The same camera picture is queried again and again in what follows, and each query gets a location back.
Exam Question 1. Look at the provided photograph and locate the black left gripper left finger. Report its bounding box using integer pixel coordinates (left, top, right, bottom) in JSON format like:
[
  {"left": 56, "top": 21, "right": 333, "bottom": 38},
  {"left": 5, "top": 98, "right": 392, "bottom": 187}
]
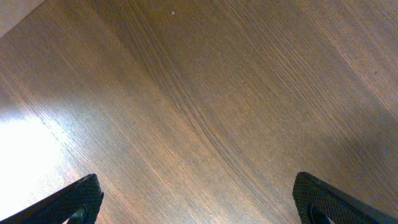
[{"left": 1, "top": 174, "right": 104, "bottom": 224}]

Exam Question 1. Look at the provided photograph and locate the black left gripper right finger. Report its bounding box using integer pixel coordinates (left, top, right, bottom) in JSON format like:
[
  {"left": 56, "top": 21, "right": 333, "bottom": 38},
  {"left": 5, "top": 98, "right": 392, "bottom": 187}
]
[{"left": 292, "top": 172, "right": 397, "bottom": 224}]

